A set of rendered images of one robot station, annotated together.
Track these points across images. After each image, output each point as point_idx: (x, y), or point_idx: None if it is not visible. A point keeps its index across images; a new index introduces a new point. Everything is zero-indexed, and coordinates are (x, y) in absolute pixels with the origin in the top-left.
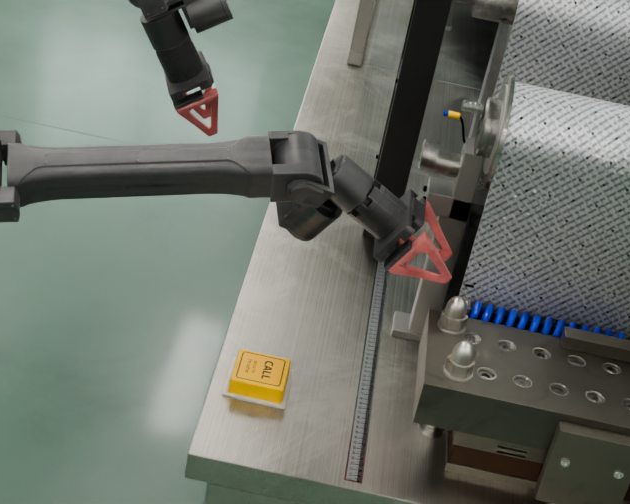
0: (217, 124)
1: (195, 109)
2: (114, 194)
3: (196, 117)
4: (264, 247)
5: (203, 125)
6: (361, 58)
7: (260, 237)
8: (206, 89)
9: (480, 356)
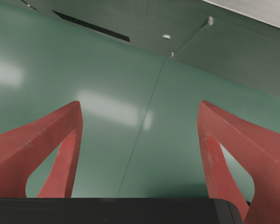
0: (222, 109)
1: (76, 163)
2: None
3: (223, 196)
4: (269, 8)
5: (224, 158)
6: None
7: (239, 10)
8: (45, 156)
9: None
